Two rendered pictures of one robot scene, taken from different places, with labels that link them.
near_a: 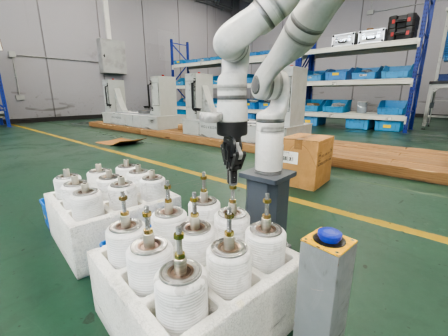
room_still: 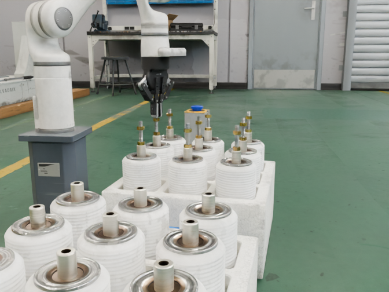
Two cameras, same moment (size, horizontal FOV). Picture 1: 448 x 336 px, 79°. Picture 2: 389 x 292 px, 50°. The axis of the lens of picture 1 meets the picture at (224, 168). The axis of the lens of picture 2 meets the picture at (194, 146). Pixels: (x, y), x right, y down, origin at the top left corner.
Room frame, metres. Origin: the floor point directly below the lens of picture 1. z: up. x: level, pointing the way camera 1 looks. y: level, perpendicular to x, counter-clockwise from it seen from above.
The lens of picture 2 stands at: (1.21, 0.97, 0.50)
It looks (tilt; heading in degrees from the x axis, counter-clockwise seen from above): 13 degrees down; 236
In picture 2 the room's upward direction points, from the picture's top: straight up
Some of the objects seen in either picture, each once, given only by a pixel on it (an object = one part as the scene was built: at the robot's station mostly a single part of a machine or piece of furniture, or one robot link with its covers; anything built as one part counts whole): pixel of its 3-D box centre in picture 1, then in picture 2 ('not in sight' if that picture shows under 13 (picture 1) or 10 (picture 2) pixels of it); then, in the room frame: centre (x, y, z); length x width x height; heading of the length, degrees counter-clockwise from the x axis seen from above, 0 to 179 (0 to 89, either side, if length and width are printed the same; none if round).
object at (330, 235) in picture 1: (329, 237); (197, 108); (0.42, -0.18, 0.32); 0.04 x 0.04 x 0.02
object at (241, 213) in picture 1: (232, 213); (157, 145); (0.66, -0.02, 0.25); 0.08 x 0.08 x 0.01
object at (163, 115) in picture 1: (141, 101); not in sight; (4.48, 1.34, 0.45); 1.61 x 0.57 x 0.74; 49
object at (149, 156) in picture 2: (204, 201); (141, 156); (0.75, 0.06, 0.25); 0.08 x 0.08 x 0.01
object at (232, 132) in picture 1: (232, 137); (155, 72); (0.66, -0.02, 0.45); 0.08 x 0.08 x 0.09
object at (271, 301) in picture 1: (197, 285); (198, 205); (0.59, 0.07, 0.09); 0.39 x 0.39 x 0.18; 42
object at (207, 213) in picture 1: (205, 229); (142, 191); (0.75, 0.06, 0.16); 0.10 x 0.10 x 0.18
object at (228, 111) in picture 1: (225, 108); (160, 44); (0.66, 0.00, 0.52); 0.11 x 0.09 x 0.06; 108
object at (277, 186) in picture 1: (266, 212); (61, 183); (0.90, -0.15, 0.15); 0.15 x 0.15 x 0.30; 49
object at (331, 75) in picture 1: (340, 74); not in sight; (5.02, -2.04, 0.90); 0.50 x 0.38 x 0.21; 139
